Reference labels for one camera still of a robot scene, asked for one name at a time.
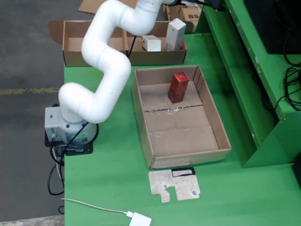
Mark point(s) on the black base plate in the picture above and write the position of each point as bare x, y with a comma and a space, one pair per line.
82, 150

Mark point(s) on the white adapter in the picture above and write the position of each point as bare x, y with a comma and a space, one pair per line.
140, 219

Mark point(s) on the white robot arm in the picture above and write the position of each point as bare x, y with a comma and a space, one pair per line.
105, 54

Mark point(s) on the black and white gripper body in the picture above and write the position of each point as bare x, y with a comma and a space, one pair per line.
188, 2

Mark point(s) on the white black printed carton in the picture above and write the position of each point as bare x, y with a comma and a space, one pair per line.
151, 43

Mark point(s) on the red carton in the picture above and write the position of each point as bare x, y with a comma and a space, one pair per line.
178, 88

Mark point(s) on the flattened printed cardboard piece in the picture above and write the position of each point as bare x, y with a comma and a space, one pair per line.
174, 186

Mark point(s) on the cardboard carton BS print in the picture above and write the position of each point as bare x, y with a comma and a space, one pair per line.
190, 16

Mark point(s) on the divided cardboard box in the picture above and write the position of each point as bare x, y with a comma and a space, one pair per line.
164, 57

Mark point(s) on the open cardboard tray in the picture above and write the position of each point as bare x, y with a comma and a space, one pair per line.
183, 139

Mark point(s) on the grey robot base box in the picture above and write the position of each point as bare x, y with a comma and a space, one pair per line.
54, 122

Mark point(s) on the white d'Alba carton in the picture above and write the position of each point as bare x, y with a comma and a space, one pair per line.
174, 35

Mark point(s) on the green metal shelf unit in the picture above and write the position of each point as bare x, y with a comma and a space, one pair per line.
235, 94

